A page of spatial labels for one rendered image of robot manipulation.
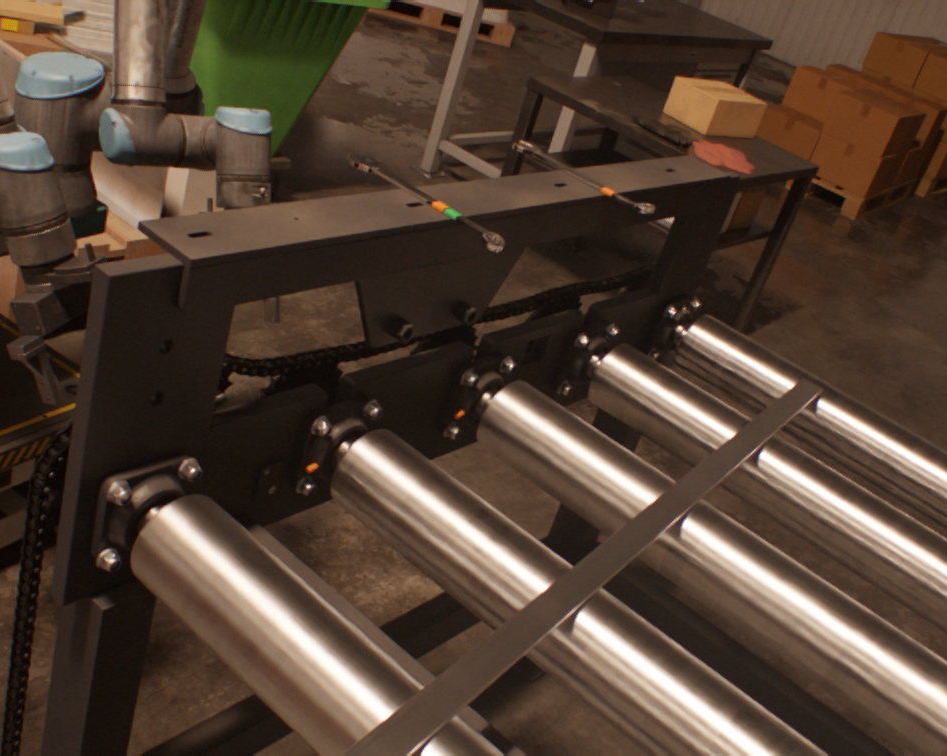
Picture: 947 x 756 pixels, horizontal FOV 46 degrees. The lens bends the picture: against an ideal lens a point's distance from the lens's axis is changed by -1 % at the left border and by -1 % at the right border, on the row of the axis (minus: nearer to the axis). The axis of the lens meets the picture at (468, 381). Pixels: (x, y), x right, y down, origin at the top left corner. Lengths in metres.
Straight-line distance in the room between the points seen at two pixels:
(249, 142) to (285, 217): 0.61
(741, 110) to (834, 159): 2.83
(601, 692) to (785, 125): 6.16
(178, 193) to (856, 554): 2.28
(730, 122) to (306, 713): 3.51
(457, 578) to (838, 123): 6.01
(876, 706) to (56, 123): 1.66
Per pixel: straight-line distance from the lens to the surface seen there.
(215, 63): 4.01
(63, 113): 2.21
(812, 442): 2.04
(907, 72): 8.55
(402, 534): 1.36
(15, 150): 1.59
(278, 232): 1.25
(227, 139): 1.91
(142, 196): 3.36
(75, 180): 2.27
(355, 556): 2.71
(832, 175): 7.16
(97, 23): 5.17
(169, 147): 1.97
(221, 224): 1.24
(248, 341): 3.46
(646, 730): 1.24
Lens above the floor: 1.65
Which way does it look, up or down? 28 degrees down
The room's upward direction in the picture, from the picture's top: 18 degrees clockwise
